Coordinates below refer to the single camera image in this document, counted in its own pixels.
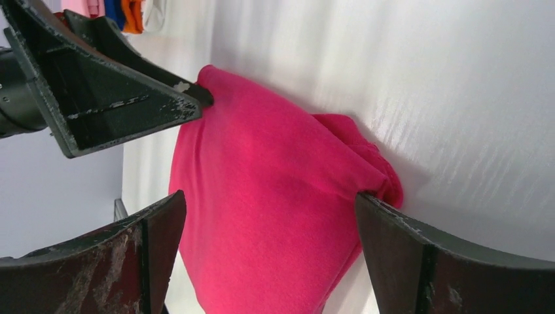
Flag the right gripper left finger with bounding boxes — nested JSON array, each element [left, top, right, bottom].
[[1, 191, 187, 313]]

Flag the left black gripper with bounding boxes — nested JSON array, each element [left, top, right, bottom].
[[1, 1, 203, 158]]

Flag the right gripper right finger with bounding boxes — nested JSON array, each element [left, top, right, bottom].
[[355, 192, 554, 313]]

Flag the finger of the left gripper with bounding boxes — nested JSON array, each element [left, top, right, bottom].
[[63, 9, 214, 108]]

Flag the magenta t shirt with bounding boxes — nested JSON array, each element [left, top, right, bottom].
[[169, 65, 403, 313]]

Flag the pink folded t shirt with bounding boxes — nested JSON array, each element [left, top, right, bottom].
[[61, 0, 105, 18]]

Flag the blue folded t shirt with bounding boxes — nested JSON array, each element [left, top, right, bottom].
[[104, 0, 126, 31]]

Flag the orange folded t shirt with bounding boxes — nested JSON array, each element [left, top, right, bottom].
[[120, 0, 144, 35]]

